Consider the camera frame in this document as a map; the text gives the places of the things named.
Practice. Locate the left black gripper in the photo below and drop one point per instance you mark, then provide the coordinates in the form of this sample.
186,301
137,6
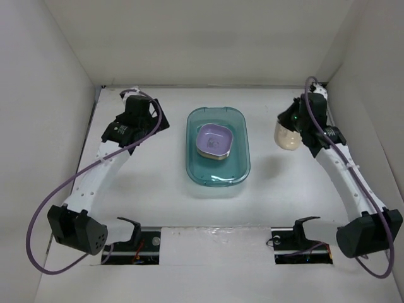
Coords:
163,124

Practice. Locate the teal plastic bin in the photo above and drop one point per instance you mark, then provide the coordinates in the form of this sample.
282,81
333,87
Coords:
218,173

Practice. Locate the purple plate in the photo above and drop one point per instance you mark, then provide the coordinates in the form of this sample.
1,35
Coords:
214,139

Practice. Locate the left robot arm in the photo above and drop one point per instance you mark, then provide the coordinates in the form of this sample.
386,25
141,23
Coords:
74,224

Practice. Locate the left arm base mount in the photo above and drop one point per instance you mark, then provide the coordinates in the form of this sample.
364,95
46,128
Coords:
145,252

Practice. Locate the cream plate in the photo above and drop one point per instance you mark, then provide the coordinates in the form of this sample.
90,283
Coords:
286,139
213,156

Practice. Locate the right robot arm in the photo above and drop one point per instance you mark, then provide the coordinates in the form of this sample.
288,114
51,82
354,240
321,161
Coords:
372,226

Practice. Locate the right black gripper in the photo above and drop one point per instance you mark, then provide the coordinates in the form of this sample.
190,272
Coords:
284,117

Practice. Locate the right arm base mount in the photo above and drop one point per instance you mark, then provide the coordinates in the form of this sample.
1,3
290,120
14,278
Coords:
287,249

